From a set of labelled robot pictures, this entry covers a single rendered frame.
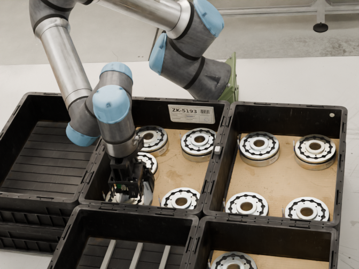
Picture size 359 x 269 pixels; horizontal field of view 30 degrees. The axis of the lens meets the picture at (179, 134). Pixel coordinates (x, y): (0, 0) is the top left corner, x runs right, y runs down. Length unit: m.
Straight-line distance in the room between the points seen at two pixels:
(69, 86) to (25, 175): 0.34
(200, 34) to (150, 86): 0.40
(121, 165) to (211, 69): 0.63
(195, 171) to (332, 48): 1.94
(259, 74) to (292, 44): 1.37
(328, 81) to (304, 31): 1.51
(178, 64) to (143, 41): 1.79
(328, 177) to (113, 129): 0.57
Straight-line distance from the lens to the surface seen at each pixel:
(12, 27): 4.19
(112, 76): 1.50
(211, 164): 1.61
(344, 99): 2.13
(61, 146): 1.91
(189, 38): 1.91
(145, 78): 2.29
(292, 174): 1.71
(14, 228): 1.76
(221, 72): 2.02
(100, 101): 1.40
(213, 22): 1.90
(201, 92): 2.02
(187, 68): 1.99
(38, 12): 1.79
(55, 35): 1.74
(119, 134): 1.44
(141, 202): 1.65
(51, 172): 1.84
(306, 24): 3.74
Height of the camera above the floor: 2.05
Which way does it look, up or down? 41 degrees down
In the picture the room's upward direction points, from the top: 10 degrees counter-clockwise
